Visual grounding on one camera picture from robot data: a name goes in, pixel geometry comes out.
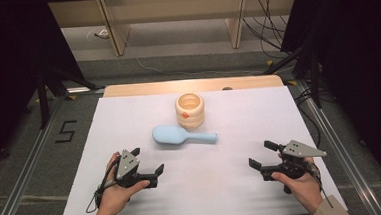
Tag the black tripod stand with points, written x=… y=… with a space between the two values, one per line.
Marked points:
x=43 y=96
x=315 y=80

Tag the beige wooden desk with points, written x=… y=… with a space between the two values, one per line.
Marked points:
x=172 y=6

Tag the yellow tape piece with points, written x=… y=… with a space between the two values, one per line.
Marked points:
x=292 y=82
x=269 y=63
x=72 y=97

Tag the silver metal bracket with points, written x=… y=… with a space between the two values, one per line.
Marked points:
x=77 y=90

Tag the black curtain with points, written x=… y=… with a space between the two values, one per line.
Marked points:
x=359 y=60
x=2 y=65

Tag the cream ribbed cup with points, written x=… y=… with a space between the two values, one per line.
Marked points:
x=189 y=116

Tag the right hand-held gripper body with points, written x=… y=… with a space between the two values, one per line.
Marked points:
x=301 y=149

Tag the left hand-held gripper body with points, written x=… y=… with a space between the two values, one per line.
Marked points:
x=126 y=163

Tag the person's left hand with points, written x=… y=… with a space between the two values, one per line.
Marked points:
x=115 y=199

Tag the metal floor rail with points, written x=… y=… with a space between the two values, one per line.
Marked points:
x=19 y=188
x=345 y=158

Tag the person's right hand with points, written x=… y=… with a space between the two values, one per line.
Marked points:
x=304 y=190

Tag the light blue hairbrush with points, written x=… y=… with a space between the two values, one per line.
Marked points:
x=170 y=134

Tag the white table sheet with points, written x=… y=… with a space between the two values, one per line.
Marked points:
x=233 y=185

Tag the wooden table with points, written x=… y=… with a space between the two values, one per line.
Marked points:
x=144 y=89

